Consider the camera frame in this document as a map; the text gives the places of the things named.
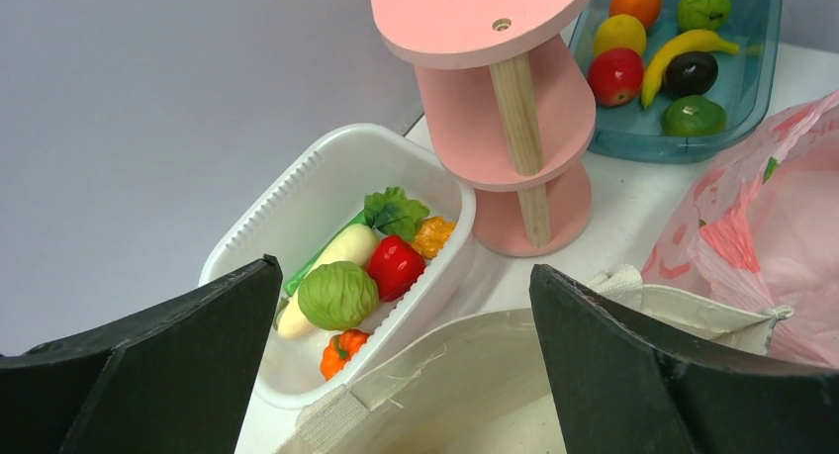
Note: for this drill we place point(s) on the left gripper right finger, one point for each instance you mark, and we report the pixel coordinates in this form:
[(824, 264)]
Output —
[(623, 382)]

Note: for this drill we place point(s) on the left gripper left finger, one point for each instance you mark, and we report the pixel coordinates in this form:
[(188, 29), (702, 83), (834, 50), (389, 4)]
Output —
[(174, 378)]

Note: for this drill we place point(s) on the beige canvas tote bag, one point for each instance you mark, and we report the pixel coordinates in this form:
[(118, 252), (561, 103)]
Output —
[(478, 384)]

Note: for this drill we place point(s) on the white radish with leaves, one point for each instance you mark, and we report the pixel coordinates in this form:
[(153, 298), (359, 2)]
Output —
[(384, 213)]

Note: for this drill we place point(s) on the small green lime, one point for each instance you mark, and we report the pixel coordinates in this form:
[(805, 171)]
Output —
[(693, 115)]

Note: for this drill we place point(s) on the pink three-tier shelf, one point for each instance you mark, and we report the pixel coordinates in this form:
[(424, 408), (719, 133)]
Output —
[(508, 109)]

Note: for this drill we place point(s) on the small orange pumpkin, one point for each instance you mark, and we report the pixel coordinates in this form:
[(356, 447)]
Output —
[(340, 350)]

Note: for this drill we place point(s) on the white plastic tub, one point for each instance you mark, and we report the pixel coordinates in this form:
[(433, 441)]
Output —
[(305, 207)]

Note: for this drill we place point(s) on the red bell pepper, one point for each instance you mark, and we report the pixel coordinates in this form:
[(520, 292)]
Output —
[(394, 266)]

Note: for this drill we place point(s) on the red apple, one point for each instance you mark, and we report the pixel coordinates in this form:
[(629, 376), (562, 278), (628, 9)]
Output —
[(616, 76)]

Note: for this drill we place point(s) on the dark avocado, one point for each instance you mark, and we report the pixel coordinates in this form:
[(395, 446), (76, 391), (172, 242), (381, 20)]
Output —
[(690, 73)]

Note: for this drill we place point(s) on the teal plastic tray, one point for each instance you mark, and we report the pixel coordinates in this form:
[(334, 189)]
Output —
[(743, 86)]

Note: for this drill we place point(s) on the yellow lemon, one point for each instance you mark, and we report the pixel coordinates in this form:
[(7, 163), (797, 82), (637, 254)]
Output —
[(620, 31)]

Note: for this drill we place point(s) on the yellow banana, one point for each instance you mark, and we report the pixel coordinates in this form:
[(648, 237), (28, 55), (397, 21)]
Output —
[(692, 40)]

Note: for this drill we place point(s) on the orange fruit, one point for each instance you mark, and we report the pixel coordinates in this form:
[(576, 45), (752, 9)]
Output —
[(646, 12)]

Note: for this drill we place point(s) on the green apple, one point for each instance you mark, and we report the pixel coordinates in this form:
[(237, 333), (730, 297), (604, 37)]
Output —
[(702, 14)]

